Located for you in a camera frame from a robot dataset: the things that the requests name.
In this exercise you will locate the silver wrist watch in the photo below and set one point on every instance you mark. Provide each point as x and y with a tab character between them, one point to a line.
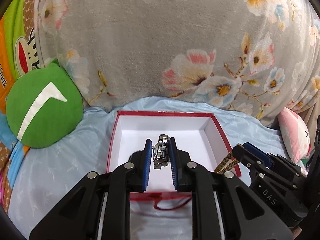
161	157

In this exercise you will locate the grey floral blanket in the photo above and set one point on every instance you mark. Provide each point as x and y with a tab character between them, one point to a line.
252	56

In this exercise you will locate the pink cartoon pillow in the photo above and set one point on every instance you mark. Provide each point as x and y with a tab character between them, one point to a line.
295	135

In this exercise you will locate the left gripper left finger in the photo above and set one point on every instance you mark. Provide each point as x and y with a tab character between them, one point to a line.
98	206

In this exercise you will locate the red jewelry box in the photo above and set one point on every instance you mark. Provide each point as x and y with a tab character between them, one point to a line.
199	134

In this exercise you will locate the colourful cartoon bedspread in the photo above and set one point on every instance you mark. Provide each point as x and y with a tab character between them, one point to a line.
18	57

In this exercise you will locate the green round cushion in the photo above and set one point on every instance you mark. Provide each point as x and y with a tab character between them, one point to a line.
43	106

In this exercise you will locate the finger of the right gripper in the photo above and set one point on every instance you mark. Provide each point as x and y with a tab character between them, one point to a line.
246	158
262	156

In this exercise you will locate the light blue palm bedsheet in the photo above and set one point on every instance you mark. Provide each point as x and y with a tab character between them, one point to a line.
47	174

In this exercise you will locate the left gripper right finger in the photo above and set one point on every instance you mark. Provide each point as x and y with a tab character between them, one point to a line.
223	207

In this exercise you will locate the gold wrist watch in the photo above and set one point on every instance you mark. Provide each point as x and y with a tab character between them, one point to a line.
229	163

